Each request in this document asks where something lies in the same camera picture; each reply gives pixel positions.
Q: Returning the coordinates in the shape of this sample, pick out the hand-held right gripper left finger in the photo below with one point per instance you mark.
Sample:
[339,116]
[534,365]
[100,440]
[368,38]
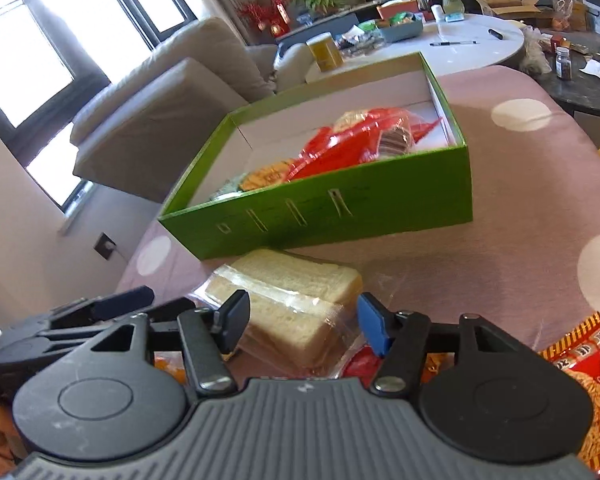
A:
[232,322]

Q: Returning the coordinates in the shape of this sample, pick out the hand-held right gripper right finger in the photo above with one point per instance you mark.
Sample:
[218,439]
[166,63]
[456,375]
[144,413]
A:
[372,325]

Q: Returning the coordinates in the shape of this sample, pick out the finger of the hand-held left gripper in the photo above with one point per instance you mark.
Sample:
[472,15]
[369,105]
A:
[125,297]
[170,309]

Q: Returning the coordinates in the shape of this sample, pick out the orange cracker packet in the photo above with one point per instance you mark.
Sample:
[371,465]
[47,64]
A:
[170,367]

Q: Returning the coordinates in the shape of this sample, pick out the sliced bread packet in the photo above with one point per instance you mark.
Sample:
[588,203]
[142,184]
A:
[290,280]

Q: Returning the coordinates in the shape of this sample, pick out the green cardboard box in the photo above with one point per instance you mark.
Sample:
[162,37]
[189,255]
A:
[330,210]

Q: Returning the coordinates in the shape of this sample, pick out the red patterned crisp packet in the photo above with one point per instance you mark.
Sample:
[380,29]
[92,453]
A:
[585,375]

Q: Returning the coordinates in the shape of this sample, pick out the pale green snack packet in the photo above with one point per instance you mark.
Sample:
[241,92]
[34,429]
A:
[227,189]

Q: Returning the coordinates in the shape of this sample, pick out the small orange snack packet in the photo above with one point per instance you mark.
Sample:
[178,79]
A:
[267,175]

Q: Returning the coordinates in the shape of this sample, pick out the large red snack packet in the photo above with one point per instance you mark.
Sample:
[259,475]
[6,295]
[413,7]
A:
[340,152]

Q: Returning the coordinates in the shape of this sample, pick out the beige sofa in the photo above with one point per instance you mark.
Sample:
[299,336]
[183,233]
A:
[180,125]

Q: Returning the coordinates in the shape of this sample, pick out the window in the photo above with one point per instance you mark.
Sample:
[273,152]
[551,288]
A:
[35,50]

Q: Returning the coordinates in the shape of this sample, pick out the white round table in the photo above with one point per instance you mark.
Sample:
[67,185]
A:
[430,57]

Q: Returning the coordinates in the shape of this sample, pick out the yellow can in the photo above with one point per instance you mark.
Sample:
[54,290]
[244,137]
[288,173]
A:
[325,52]

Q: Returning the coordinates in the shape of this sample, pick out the black pen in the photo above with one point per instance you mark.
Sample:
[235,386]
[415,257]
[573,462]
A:
[452,43]

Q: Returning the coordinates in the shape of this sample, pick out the blue plastic basket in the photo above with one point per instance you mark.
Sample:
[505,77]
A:
[400,31]

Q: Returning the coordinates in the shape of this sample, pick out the dark round table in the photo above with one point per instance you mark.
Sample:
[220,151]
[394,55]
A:
[587,95]

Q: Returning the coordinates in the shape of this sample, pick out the black marker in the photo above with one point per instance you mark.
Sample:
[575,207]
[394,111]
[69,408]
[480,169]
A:
[495,34]

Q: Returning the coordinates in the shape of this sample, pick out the pink storage box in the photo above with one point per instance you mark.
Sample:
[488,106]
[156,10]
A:
[395,10]

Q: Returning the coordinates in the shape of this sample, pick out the red flower decoration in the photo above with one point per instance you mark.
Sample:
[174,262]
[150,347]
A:
[267,7]

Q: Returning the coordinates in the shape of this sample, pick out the white plastic bag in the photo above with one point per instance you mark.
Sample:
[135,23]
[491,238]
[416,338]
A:
[535,52]

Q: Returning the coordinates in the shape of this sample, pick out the white cup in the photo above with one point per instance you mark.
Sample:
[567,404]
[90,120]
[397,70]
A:
[438,12]

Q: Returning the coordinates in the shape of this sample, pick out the small glass jar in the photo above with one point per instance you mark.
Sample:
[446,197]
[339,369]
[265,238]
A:
[563,65]

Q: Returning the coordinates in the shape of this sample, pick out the small red box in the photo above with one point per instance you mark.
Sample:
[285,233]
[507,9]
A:
[559,44]

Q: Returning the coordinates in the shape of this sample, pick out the open cardboard box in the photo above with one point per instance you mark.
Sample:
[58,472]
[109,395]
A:
[510,6]

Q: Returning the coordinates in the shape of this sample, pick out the plastic bag with fruit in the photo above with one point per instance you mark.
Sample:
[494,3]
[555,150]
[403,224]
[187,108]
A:
[562,15]

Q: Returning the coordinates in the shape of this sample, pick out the wall socket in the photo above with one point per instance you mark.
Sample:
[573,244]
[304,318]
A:
[105,246]

